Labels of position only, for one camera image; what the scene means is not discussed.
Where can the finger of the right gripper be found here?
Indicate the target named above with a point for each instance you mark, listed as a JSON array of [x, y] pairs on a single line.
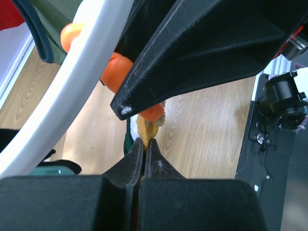
[[180, 46]]

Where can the olive green shirt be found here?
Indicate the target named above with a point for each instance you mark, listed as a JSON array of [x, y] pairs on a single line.
[[45, 20]]

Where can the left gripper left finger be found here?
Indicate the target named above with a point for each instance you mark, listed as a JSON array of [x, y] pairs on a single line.
[[107, 202]]

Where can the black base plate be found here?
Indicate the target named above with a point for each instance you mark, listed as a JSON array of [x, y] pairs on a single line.
[[264, 156]]

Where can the dark green sock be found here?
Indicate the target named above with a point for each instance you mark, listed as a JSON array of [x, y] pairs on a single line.
[[55, 168]]

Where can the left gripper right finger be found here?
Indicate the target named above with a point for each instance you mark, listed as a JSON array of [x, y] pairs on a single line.
[[170, 202]]

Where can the orange clothes peg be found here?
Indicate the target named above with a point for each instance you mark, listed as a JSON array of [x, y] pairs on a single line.
[[115, 71]]

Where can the red shirt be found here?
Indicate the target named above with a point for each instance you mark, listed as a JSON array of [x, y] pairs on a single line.
[[9, 15]]

